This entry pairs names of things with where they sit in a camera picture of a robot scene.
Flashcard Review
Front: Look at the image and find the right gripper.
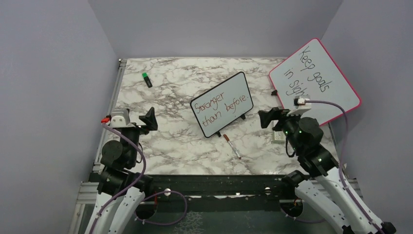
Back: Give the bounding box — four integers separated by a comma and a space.
259, 106, 304, 153

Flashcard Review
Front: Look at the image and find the red whiteboard marker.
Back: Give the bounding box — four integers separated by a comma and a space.
223, 134, 242, 159

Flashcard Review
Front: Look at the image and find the black framed small whiteboard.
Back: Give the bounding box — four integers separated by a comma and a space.
190, 72, 254, 138

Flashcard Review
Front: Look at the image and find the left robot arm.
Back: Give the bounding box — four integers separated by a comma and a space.
85, 107, 158, 234

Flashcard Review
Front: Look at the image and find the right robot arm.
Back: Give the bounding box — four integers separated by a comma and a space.
258, 107, 396, 234

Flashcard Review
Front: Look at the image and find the white whiteboard eraser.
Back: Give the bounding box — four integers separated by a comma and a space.
273, 131, 286, 143

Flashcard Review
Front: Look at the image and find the pink framed written whiteboard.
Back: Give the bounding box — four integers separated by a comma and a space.
269, 38, 362, 112

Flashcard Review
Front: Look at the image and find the green highlighter pen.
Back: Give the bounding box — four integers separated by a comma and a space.
142, 73, 153, 88

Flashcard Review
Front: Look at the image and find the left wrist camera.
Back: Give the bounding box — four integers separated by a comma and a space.
109, 109, 131, 128

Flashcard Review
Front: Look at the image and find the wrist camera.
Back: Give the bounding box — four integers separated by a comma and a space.
287, 95, 312, 116
109, 109, 131, 128

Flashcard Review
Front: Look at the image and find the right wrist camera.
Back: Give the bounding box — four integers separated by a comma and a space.
287, 95, 312, 116

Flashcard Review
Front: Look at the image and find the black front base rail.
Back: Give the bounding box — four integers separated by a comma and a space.
89, 173, 344, 214

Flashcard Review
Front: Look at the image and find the aluminium frame rail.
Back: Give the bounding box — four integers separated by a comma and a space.
68, 59, 128, 234

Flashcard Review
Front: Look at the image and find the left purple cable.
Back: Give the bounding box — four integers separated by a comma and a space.
89, 117, 188, 234

